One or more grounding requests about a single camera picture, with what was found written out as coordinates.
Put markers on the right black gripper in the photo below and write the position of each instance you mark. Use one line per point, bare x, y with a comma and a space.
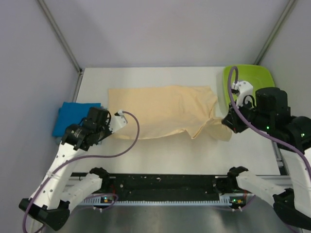
231, 120

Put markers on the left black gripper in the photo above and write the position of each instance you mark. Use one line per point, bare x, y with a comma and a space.
108, 133

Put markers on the beige t shirt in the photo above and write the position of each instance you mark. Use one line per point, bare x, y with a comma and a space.
168, 110

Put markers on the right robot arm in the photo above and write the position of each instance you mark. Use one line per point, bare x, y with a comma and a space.
268, 114

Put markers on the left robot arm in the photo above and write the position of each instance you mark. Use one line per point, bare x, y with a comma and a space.
51, 204

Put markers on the folded blue t shirt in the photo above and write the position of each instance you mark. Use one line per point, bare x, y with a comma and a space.
73, 116

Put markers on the folded light blue striped shirt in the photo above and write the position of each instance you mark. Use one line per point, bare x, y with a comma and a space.
105, 108

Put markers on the green plastic bin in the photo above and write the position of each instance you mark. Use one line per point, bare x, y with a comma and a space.
258, 76

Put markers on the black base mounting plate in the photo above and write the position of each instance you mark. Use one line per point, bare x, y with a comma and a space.
155, 187

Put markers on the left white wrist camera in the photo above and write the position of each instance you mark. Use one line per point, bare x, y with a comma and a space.
117, 121

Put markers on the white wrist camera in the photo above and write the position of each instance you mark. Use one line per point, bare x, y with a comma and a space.
243, 90
117, 121

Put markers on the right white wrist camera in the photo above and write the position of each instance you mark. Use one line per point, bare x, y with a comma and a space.
243, 90

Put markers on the grey slotted cable duct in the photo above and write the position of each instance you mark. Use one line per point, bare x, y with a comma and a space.
222, 201

